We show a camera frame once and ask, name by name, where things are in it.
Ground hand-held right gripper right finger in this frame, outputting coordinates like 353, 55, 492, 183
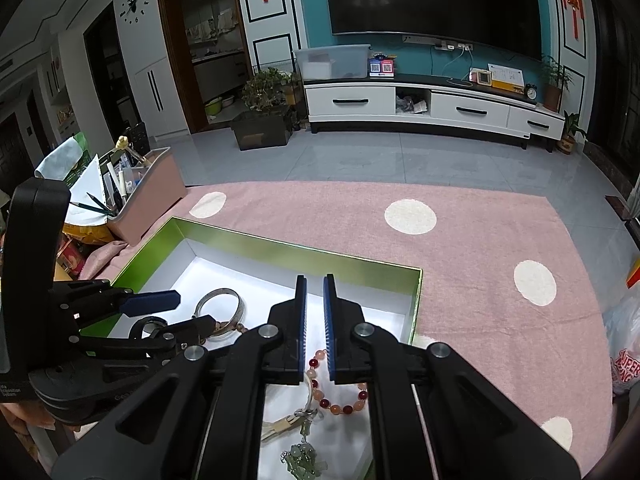
322, 273, 581, 480

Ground dark glass tank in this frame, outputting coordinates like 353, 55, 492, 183
231, 105, 296, 152

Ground small potted plant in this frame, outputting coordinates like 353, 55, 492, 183
556, 110, 588, 156

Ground white television cabinet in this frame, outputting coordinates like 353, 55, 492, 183
302, 74, 566, 151

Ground white papers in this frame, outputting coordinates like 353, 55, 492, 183
62, 152, 118, 228

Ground white tall cabinet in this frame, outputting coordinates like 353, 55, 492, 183
134, 57, 190, 142

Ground orange snack packet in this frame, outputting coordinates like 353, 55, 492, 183
60, 222, 116, 246

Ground pink polka-dot tablecloth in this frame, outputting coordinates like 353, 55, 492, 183
75, 180, 616, 480

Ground red carton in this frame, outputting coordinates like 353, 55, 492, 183
55, 240, 86, 281

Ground white power strip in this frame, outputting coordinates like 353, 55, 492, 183
402, 35, 475, 52

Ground black deer wall clock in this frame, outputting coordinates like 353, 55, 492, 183
120, 0, 151, 23

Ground jade charm keychain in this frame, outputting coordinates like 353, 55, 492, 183
260, 407, 331, 480

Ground white and yellow desk calendar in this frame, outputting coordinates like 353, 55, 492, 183
487, 63, 526, 93

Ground green cardboard box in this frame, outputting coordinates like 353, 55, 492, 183
80, 216, 423, 480

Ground clear plastic storage bin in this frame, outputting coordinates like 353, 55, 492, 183
294, 44, 372, 81

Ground black television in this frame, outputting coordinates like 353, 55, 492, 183
322, 0, 543, 61

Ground silver bangle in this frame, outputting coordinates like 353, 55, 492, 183
192, 287, 247, 343

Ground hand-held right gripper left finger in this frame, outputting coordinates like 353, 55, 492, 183
50, 274, 308, 480

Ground red and orange bead bracelet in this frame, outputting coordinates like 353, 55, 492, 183
304, 350, 370, 417

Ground green basin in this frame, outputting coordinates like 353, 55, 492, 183
204, 97, 236, 117

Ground leafy floor plant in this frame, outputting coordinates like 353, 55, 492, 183
241, 66, 301, 111

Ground bundle of pens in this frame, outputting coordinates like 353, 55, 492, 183
70, 160, 146, 216

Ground pink organizer bin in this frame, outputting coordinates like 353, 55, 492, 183
102, 146, 188, 243

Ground green and white bag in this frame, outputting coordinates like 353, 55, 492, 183
35, 132, 96, 181

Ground tall potted plant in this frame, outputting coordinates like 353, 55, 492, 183
541, 55, 576, 112

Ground blue and red card stand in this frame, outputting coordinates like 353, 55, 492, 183
368, 55, 397, 79

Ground white plastic bag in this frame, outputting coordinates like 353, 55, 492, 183
602, 292, 640, 396

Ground black bangle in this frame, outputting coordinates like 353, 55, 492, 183
129, 316, 173, 341

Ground yellow duck pen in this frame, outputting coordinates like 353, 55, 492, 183
115, 136, 151, 166

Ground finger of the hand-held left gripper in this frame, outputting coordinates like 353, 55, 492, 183
50, 280, 182, 331
70, 315, 218, 361

